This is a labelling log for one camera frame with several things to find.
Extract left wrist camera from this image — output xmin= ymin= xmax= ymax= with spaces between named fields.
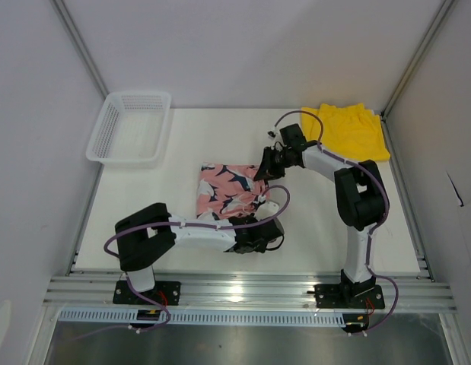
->
xmin=254 ymin=195 xmax=280 ymax=221

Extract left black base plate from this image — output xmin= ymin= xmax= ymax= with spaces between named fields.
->
xmin=113 ymin=280 xmax=181 ymax=306

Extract right corner frame post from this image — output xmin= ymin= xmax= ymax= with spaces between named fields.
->
xmin=380 ymin=0 xmax=459 ymax=121

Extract aluminium mounting rail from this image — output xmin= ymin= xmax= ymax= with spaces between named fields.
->
xmin=43 ymin=272 xmax=457 ymax=313

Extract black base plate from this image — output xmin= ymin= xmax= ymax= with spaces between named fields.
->
xmin=113 ymin=280 xmax=181 ymax=306
xmin=307 ymin=284 xmax=385 ymax=309

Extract slotted cable duct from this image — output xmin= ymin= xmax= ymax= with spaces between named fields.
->
xmin=58 ymin=308 xmax=345 ymax=328

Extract left corner frame post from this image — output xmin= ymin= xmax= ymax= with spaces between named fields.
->
xmin=49 ymin=0 xmax=109 ymax=99

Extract yellow shorts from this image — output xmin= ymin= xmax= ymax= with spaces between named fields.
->
xmin=301 ymin=103 xmax=390 ymax=162

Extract corner frame post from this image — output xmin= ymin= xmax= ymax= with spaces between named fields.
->
xmin=49 ymin=0 xmax=109 ymax=99
xmin=380 ymin=0 xmax=459 ymax=121

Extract pink patterned shorts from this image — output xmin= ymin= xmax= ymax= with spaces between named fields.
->
xmin=196 ymin=163 xmax=269 ymax=221

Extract right side table rail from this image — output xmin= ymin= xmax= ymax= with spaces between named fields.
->
xmin=379 ymin=115 xmax=435 ymax=282

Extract white tray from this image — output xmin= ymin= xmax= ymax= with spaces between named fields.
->
xmin=85 ymin=90 xmax=172 ymax=168

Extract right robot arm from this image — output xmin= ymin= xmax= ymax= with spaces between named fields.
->
xmin=255 ymin=124 xmax=390 ymax=307

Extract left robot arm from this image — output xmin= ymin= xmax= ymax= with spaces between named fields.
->
xmin=104 ymin=203 xmax=285 ymax=304

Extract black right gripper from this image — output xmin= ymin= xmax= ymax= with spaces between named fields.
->
xmin=254 ymin=147 xmax=292 ymax=183

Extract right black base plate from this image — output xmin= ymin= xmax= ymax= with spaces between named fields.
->
xmin=307 ymin=284 xmax=385 ymax=309

